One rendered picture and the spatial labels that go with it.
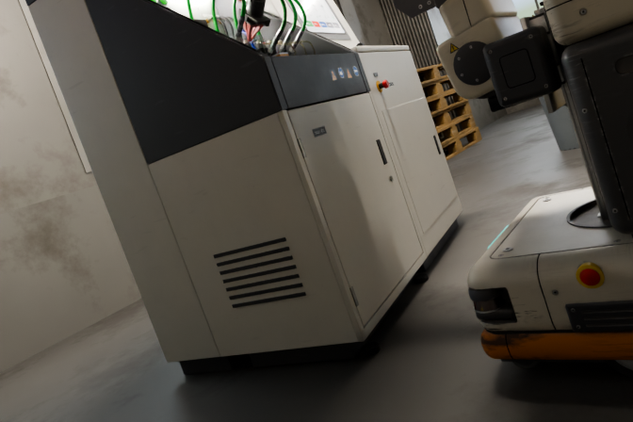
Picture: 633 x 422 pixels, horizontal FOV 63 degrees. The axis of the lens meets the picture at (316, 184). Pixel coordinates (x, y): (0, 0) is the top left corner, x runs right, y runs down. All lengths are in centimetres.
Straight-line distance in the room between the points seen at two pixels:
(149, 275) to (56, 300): 190
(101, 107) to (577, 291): 156
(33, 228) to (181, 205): 216
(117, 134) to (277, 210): 67
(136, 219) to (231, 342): 55
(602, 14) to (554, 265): 50
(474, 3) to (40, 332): 326
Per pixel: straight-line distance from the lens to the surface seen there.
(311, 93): 166
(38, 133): 403
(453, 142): 603
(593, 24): 111
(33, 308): 381
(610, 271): 117
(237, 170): 161
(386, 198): 195
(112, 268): 404
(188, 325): 198
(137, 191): 192
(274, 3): 233
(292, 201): 153
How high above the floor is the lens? 68
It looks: 5 degrees down
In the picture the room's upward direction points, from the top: 19 degrees counter-clockwise
